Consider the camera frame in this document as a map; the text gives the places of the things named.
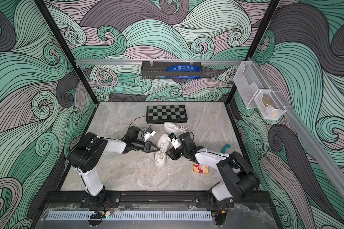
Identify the black corner frame post right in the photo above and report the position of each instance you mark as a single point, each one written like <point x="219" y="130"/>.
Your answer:
<point x="243" y="42"/>

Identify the clear plastic bin small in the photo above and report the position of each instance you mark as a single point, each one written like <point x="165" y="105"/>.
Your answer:
<point x="269" y="105"/>

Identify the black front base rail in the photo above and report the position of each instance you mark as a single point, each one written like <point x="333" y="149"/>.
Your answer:
<point x="152" y="197"/>

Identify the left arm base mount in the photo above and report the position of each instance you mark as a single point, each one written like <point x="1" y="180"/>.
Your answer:
<point x="107" y="200"/>

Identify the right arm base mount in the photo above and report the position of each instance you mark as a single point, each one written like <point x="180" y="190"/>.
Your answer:
<point x="208" y="201"/>

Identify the blue oval object in tray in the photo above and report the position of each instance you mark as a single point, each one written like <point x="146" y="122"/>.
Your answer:
<point x="183" y="68"/>

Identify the white knit shoe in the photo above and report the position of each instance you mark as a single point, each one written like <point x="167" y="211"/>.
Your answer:
<point x="174" y="128"/>
<point x="160" y="157"/>

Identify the clear plastic bin large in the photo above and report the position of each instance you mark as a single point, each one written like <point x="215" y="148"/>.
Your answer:
<point x="249" y="81"/>

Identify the aluminium rail back wall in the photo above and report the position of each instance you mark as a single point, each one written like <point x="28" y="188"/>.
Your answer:
<point x="119" y="61"/>

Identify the white slotted cable duct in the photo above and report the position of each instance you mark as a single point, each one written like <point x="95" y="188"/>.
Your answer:
<point x="133" y="215"/>

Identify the black corner frame post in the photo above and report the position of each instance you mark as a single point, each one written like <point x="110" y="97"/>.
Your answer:
<point x="243" y="42"/>
<point x="57" y="34"/>

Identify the teal plastic piece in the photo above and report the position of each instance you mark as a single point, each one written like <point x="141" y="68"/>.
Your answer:
<point x="225" y="148"/>

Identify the red yellow matchbox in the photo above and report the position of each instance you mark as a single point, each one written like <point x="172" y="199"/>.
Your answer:
<point x="201" y="169"/>

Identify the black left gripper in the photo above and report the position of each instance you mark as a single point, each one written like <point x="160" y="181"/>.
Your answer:
<point x="147" y="147"/>

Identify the black grey chessboard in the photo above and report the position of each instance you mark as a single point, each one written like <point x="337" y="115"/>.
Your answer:
<point x="166" y="113"/>

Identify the black corner frame post left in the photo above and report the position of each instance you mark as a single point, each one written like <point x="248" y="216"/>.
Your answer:
<point x="57" y="34"/>

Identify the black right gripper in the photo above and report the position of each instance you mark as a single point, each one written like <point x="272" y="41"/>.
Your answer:
<point x="175" y="153"/>

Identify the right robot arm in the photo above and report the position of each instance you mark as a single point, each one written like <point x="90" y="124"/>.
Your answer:
<point x="239" y="178"/>

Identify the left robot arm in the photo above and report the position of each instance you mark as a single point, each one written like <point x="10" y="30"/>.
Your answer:
<point x="89" y="149"/>

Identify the black wall tray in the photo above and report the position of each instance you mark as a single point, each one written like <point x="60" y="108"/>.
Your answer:
<point x="158" y="71"/>

